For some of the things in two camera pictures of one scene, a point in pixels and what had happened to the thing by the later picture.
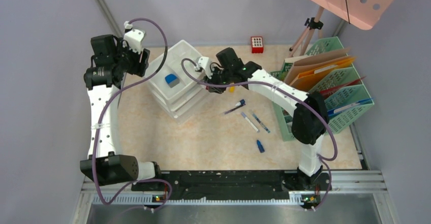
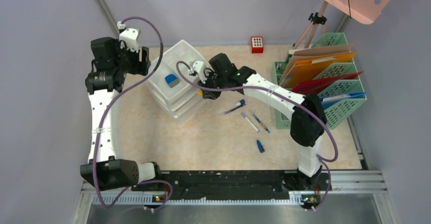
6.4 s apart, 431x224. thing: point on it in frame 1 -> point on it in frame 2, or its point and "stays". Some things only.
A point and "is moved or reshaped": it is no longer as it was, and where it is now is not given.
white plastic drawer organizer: x=178 y=85 stays
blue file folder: x=332 y=111 -> x=352 y=96
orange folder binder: x=306 y=81 -> x=298 y=67
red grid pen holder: x=257 y=44 stays
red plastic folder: x=332 y=90 -> x=306 y=89
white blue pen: x=251 y=123 stays
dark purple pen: x=231 y=110 stays
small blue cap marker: x=260 y=146 stays
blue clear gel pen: x=260 y=123 stays
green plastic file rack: x=327 y=68 is moved or reshaped
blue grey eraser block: x=172 y=80 stays
